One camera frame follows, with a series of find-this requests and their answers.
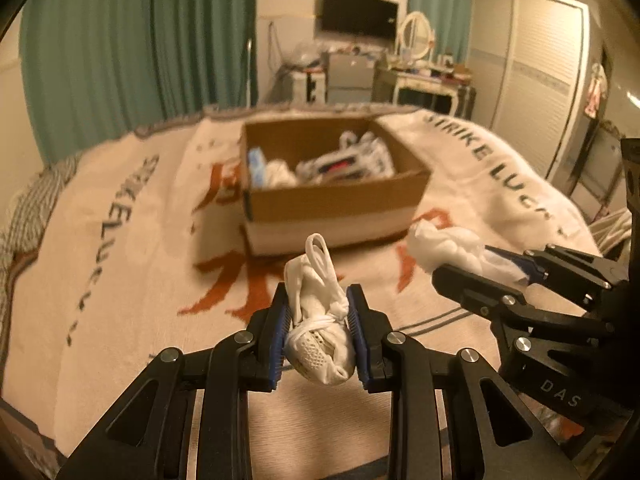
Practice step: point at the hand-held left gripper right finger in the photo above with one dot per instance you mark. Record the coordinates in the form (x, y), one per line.
(357, 330)

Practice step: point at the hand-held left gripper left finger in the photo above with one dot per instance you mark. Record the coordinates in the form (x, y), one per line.
(280, 327)

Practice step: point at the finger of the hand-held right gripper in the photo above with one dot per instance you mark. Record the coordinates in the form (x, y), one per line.
(532, 266)
(475, 292)

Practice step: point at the white mesh sock bundle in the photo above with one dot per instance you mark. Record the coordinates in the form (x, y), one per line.
(317, 340)

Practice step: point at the white cloth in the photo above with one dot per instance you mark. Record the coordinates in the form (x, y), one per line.
(450, 247)

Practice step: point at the brown cardboard box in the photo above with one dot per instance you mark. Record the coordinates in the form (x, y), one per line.
(325, 215)

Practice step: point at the blue white plastic packet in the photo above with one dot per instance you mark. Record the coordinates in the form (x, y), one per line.
(257, 167)

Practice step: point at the floral tissue pack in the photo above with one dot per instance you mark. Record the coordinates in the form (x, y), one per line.
(350, 162)

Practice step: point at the cream printed blanket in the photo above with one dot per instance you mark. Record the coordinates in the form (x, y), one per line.
(125, 260)

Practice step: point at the white slatted wardrobe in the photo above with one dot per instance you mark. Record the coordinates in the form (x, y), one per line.
(540, 85)

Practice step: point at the hanging door ornament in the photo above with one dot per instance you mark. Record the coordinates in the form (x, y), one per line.
(596, 90)

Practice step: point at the white dressing table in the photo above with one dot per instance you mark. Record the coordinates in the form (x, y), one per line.
(430, 85)

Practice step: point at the white low cabinet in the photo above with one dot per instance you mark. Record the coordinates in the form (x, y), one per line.
(310, 85)

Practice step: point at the small silver fridge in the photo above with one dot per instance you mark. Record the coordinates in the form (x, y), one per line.
(352, 77)

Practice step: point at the white oval mirror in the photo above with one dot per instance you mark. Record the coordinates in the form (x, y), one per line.
(417, 35)

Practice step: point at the white mop pole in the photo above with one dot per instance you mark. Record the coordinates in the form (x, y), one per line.
(248, 70)

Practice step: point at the clear plastic bag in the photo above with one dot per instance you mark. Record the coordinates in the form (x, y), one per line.
(307, 55)

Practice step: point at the checkered bed sheet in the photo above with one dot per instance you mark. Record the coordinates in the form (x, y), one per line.
(25, 210)

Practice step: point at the black wall television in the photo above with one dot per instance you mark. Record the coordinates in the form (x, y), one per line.
(360, 15)

